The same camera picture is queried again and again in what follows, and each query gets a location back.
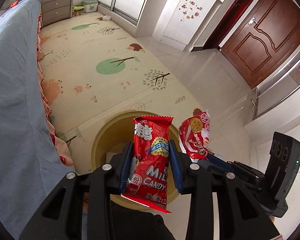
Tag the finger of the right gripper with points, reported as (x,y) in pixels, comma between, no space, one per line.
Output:
(243,171)

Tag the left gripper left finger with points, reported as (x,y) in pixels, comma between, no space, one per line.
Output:
(60,214)

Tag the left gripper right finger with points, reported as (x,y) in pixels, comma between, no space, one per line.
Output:
(220,196)

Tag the red snack wrapper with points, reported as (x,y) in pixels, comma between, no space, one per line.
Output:
(194,135)

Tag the red milk candy bag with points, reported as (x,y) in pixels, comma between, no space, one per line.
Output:
(148,184)

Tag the yellow trash bin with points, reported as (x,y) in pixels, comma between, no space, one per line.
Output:
(113,138)

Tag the brown wooden door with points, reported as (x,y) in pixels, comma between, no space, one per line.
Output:
(257,36)

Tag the white corner cabinet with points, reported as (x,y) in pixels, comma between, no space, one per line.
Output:
(181,19)

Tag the small white floor box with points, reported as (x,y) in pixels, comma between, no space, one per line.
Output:
(106,18)

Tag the colourful toys by box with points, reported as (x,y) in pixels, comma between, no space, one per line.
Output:
(78,9)

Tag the grey nightstand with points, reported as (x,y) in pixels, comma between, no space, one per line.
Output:
(55,10)

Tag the green white storage box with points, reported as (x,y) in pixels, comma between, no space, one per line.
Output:
(90,5)

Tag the small orange object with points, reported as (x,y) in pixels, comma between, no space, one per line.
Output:
(14,4)

